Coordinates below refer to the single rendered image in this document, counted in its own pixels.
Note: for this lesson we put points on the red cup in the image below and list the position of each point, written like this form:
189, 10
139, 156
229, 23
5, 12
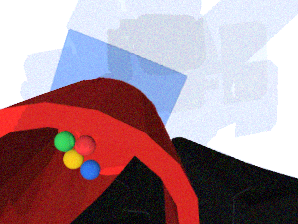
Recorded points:
35, 185

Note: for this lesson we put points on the red marble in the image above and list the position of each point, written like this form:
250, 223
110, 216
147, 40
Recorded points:
85, 145

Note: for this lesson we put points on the yellow marble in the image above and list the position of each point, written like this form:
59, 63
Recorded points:
72, 159

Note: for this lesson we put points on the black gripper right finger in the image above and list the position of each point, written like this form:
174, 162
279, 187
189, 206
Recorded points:
230, 191

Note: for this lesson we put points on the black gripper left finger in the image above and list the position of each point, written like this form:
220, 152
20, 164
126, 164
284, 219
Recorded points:
136, 196

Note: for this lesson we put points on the green marble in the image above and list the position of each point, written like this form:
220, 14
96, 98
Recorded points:
65, 141

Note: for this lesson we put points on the blue marble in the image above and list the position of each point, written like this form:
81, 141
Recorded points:
90, 169

